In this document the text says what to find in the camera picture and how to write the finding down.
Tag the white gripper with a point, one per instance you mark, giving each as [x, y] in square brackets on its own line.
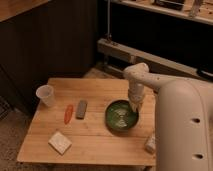
[136, 96]

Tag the grey rectangular block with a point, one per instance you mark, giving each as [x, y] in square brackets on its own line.
[81, 109]

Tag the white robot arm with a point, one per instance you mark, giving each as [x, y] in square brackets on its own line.
[183, 110]

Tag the wooden table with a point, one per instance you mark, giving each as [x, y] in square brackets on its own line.
[92, 142]

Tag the white plastic bottle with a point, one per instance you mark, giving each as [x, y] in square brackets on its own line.
[150, 144]

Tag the green ceramic bowl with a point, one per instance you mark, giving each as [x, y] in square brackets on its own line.
[120, 117]

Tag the orange carrot toy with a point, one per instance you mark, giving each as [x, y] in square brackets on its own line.
[68, 114]

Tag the background shelf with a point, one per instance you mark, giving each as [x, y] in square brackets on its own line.
[200, 11]

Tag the clear plastic cup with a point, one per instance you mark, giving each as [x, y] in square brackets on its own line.
[46, 94]

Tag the vertical metal pole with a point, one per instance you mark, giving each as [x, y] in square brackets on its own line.
[108, 20]

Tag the white square sponge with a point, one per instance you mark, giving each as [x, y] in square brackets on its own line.
[59, 142]

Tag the metal beam rail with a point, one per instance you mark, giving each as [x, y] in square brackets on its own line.
[156, 64]

